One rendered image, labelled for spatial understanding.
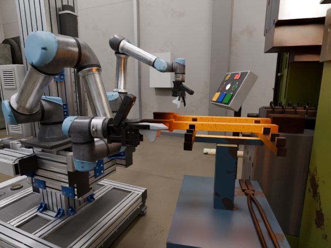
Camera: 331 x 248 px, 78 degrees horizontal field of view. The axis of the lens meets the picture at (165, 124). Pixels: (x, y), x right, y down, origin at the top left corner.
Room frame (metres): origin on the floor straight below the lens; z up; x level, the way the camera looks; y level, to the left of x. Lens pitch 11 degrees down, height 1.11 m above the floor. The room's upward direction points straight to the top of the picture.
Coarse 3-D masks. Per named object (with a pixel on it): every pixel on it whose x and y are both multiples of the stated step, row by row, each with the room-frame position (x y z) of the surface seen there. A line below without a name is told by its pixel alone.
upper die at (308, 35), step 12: (276, 24) 0.94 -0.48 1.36; (288, 24) 0.93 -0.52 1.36; (300, 24) 0.92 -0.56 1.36; (312, 24) 0.91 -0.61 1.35; (324, 24) 0.90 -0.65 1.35; (276, 36) 0.94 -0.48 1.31; (288, 36) 0.93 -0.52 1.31; (300, 36) 0.92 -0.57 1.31; (312, 36) 0.91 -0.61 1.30; (264, 48) 1.13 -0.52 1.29; (276, 48) 0.98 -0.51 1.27; (288, 48) 0.98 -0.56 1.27
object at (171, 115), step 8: (160, 112) 0.78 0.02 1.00; (168, 112) 0.78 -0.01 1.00; (176, 120) 0.75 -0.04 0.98; (184, 120) 0.75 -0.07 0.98; (200, 120) 0.73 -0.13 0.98; (208, 120) 0.73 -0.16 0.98; (216, 120) 0.72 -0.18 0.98; (224, 120) 0.72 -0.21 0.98; (232, 120) 0.71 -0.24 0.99; (240, 120) 0.71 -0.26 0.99; (248, 120) 0.70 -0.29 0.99; (264, 120) 0.69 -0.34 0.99
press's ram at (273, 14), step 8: (272, 0) 1.03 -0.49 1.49; (280, 0) 0.90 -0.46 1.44; (288, 0) 0.89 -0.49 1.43; (296, 0) 0.88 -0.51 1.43; (304, 0) 0.87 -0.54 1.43; (312, 0) 0.87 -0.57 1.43; (272, 8) 1.02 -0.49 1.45; (280, 8) 0.90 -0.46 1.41; (288, 8) 0.89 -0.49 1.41; (296, 8) 0.88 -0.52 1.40; (304, 8) 0.87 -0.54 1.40; (312, 8) 0.87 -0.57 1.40; (320, 8) 0.86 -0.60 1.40; (328, 8) 0.85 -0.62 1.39; (272, 16) 1.00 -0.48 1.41; (280, 16) 0.89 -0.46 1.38; (288, 16) 0.89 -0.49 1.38; (296, 16) 0.88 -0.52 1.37; (304, 16) 0.87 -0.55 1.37; (312, 16) 0.87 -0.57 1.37; (320, 16) 0.86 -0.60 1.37; (272, 24) 0.99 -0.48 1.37; (264, 32) 1.17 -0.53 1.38
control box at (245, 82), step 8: (232, 72) 1.67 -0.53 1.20; (240, 72) 1.54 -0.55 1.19; (248, 72) 1.44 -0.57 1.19; (224, 80) 1.73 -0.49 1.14; (232, 80) 1.59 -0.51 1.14; (240, 80) 1.47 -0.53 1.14; (248, 80) 1.43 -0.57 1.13; (224, 88) 1.64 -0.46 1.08; (240, 88) 1.42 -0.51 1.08; (248, 88) 1.43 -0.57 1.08; (232, 96) 1.44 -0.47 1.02; (240, 96) 1.43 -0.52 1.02; (216, 104) 1.66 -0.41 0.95; (224, 104) 1.48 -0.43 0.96; (232, 104) 1.42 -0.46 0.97; (240, 104) 1.43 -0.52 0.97
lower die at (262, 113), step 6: (264, 108) 1.00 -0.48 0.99; (270, 108) 0.98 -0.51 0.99; (276, 108) 0.98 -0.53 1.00; (288, 108) 0.97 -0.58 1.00; (294, 108) 0.96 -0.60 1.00; (300, 108) 0.95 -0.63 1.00; (312, 108) 0.94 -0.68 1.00; (264, 114) 0.99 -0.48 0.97; (288, 114) 0.92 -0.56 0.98; (300, 114) 0.91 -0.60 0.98; (312, 114) 0.90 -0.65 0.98; (306, 126) 0.90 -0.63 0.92; (312, 126) 0.90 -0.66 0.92
